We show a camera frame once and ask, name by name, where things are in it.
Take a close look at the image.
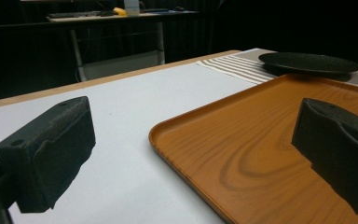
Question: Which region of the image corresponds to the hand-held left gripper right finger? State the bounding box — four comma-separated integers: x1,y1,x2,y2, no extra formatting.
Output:
291,97,358,217

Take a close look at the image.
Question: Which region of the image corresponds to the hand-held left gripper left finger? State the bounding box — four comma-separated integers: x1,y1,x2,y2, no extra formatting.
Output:
0,95,97,214

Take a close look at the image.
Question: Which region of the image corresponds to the wooden tray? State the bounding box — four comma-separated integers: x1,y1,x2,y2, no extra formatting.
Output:
148,74,358,224

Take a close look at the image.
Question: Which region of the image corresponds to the black plate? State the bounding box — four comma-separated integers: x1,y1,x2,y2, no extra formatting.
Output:
257,51,358,77

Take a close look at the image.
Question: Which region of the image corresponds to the striped placemat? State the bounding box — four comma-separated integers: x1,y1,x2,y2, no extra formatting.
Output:
196,48,358,91

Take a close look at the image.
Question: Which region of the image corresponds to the background desk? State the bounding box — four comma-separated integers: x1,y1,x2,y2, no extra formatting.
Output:
46,10,200,82

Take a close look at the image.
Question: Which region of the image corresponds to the black keyboard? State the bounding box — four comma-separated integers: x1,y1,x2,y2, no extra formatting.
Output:
46,11,102,19

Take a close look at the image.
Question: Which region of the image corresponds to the white container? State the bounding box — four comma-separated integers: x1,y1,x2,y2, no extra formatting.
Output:
123,0,141,17

